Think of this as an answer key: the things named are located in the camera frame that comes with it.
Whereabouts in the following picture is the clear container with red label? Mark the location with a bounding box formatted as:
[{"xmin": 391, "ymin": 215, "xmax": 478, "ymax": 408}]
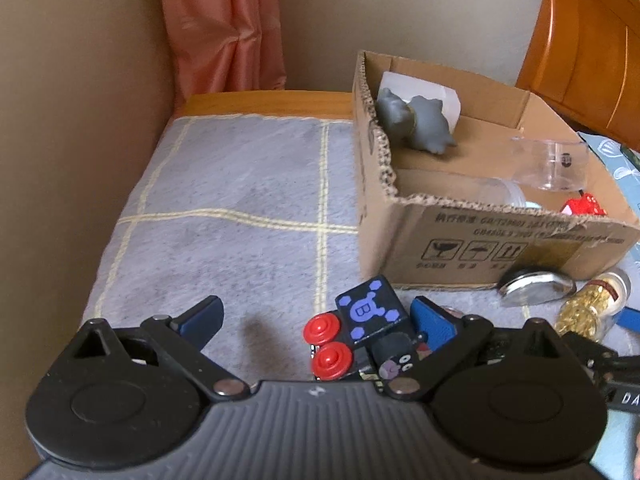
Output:
[{"xmin": 510, "ymin": 136, "xmax": 590, "ymax": 192}]

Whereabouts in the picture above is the bottle of yellow capsules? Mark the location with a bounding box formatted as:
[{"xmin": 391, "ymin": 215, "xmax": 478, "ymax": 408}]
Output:
[{"xmin": 554, "ymin": 267, "xmax": 633, "ymax": 343}]

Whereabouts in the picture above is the grey spiky toy figure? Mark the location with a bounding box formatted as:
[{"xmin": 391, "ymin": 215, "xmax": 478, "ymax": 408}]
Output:
[{"xmin": 376, "ymin": 87, "xmax": 458, "ymax": 156}]

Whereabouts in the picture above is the wooden headboard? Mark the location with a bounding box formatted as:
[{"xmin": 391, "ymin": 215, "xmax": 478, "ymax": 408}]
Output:
[{"xmin": 515, "ymin": 0, "xmax": 640, "ymax": 151}]

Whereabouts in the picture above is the black cube toy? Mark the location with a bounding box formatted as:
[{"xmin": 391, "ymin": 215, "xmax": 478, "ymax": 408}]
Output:
[{"xmin": 303, "ymin": 275, "xmax": 433, "ymax": 386}]

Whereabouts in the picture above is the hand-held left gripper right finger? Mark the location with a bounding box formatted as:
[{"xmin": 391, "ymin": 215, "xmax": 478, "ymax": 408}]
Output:
[{"xmin": 382, "ymin": 296, "xmax": 586, "ymax": 402}]

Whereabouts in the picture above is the cardboard box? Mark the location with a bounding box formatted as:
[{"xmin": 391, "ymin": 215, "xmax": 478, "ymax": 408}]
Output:
[{"xmin": 351, "ymin": 50, "xmax": 640, "ymax": 292}]

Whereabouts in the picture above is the pink patterned curtain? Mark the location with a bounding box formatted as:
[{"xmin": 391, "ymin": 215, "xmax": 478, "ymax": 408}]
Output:
[{"xmin": 156, "ymin": 0, "xmax": 288, "ymax": 100}]

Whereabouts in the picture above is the shiny silver metal object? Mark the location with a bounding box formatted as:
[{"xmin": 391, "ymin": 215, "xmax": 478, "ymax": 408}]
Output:
[{"xmin": 497, "ymin": 266, "xmax": 578, "ymax": 308}]

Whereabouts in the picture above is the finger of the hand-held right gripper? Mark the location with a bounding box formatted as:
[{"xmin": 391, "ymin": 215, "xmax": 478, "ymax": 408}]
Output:
[
  {"xmin": 615, "ymin": 307, "xmax": 640, "ymax": 334},
  {"xmin": 562, "ymin": 332, "xmax": 622, "ymax": 387}
]

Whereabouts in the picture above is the red toy car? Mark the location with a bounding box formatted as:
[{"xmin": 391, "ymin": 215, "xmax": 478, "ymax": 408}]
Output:
[{"xmin": 560, "ymin": 192, "xmax": 608, "ymax": 217}]

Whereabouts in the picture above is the clear plastic cup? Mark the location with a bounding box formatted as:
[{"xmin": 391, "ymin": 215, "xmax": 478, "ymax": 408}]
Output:
[{"xmin": 465, "ymin": 176, "xmax": 543, "ymax": 210}]

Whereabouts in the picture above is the white translucent plastic box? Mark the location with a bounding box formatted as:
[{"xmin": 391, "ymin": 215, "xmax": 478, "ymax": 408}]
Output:
[{"xmin": 380, "ymin": 71, "xmax": 462, "ymax": 136}]

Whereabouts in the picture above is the wooden bed frame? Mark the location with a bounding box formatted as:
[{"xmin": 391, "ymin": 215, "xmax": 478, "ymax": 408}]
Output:
[{"xmin": 172, "ymin": 90, "xmax": 357, "ymax": 122}]

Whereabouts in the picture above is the checked towel with text patch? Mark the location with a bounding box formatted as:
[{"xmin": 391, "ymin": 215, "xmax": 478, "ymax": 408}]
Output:
[{"xmin": 80, "ymin": 114, "xmax": 640, "ymax": 386}]

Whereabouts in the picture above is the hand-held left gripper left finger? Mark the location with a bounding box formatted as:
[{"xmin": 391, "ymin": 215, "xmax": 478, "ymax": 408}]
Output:
[{"xmin": 72, "ymin": 296, "xmax": 248, "ymax": 402}]

